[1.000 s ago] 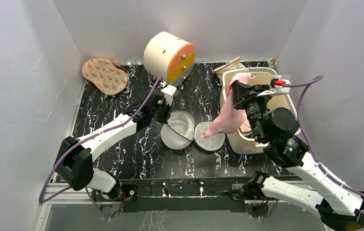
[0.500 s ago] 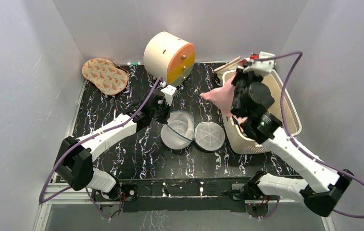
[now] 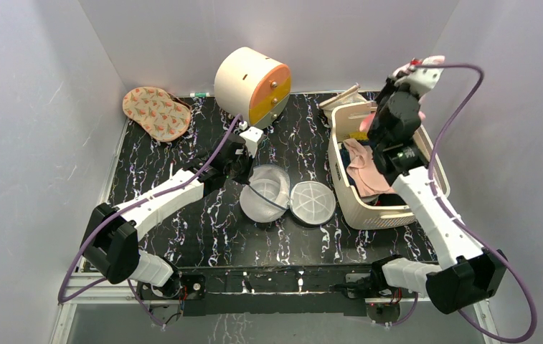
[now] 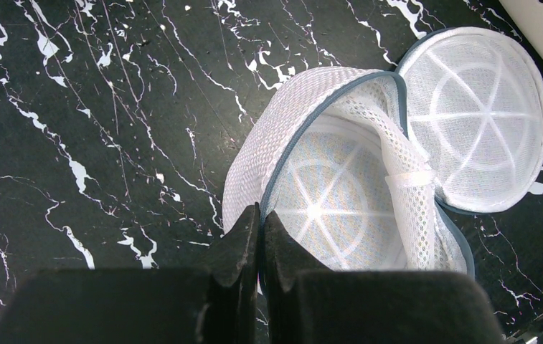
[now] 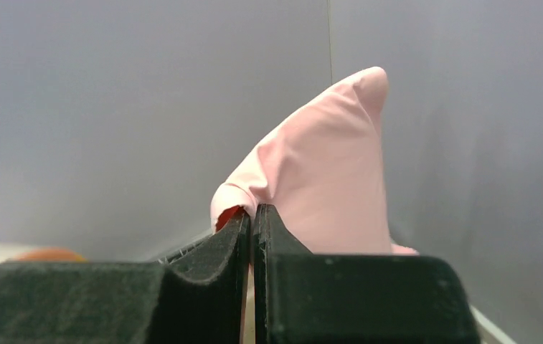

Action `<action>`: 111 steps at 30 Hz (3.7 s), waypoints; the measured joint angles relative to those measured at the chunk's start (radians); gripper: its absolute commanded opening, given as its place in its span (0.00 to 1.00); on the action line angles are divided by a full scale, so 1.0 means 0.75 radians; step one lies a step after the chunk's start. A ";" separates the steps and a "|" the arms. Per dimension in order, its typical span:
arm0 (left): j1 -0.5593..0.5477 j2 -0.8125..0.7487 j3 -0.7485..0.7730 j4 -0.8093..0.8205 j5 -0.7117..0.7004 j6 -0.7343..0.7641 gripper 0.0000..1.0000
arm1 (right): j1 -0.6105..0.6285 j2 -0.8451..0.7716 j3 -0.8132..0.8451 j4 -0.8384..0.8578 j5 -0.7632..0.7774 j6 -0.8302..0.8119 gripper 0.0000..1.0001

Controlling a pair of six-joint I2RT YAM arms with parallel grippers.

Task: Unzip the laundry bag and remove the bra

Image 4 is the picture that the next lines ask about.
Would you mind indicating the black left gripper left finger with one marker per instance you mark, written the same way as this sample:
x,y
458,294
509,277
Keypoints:
x,y
212,301

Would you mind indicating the white mesh bra laundry bag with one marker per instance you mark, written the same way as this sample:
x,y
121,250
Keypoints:
x,y
361,166

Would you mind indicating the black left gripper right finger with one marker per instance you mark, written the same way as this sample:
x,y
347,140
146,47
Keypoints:
x,y
309,303

